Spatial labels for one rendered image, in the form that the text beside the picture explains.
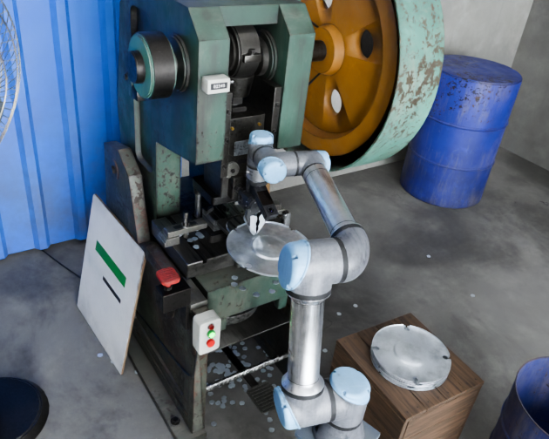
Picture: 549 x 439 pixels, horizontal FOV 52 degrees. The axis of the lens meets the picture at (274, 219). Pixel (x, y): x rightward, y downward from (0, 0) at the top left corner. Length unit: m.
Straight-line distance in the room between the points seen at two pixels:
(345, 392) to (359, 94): 0.94
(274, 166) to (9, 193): 1.71
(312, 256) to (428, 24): 0.77
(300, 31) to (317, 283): 0.78
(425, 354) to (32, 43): 2.08
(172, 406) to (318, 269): 1.16
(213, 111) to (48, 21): 1.26
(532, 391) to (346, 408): 0.95
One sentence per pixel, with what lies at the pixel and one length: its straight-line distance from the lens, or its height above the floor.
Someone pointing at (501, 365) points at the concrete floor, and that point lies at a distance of 2.87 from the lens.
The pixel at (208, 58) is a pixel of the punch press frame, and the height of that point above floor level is 1.38.
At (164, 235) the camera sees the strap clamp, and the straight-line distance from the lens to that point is 1.95.
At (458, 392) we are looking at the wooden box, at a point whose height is 0.35.
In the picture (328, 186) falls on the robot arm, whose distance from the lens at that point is 1.56.
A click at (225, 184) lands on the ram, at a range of 1.85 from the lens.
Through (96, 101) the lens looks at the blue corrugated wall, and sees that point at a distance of 2.91.
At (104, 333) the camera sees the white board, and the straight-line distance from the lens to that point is 2.56.
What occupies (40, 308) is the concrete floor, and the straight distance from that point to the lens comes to 2.84.
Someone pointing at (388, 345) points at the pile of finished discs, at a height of 0.39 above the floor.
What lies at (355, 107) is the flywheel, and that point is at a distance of 1.91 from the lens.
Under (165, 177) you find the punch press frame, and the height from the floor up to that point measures 0.86.
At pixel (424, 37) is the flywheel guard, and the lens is 1.71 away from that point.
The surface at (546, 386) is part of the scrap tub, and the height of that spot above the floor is 0.34.
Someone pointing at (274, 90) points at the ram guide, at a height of 1.26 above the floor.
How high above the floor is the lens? 1.85
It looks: 32 degrees down
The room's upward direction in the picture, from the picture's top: 7 degrees clockwise
